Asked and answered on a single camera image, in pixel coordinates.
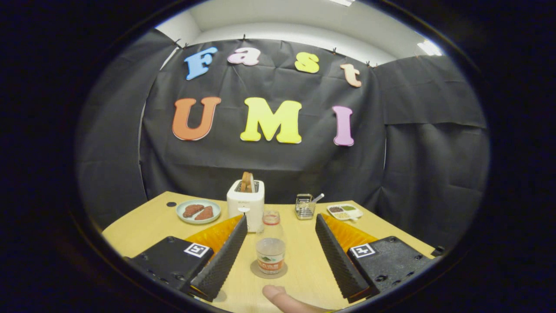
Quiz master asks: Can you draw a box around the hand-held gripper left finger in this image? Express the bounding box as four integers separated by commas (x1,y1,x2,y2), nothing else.
126,214,248,303

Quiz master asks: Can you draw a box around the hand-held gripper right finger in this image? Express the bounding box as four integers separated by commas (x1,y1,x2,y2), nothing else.
315,213,437,304

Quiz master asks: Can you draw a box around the clear plastic juice bottle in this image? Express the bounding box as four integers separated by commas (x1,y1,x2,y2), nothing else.
255,210,286,275

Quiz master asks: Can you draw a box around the small metal wire basket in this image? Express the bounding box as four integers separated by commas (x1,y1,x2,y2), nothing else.
295,193,316,220

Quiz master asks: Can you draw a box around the small ceiling light panel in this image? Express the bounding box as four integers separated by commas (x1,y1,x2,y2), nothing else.
417,40,443,56

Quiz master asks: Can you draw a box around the pale green plate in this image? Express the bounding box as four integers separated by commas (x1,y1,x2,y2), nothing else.
176,199,222,225

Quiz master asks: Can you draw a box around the white toaster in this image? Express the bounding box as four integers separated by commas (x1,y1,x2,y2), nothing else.
226,179,265,233

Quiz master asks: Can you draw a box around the round brown coaster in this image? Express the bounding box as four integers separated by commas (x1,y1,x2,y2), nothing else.
250,259,288,279

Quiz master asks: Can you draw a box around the bread slice in toaster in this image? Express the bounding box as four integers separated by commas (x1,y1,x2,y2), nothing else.
240,171,256,193

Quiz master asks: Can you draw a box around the white divided condiment tray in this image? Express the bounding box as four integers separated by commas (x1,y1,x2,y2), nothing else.
327,203,364,221

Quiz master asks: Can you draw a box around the wooden table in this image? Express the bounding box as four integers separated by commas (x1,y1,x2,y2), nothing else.
102,191,437,313

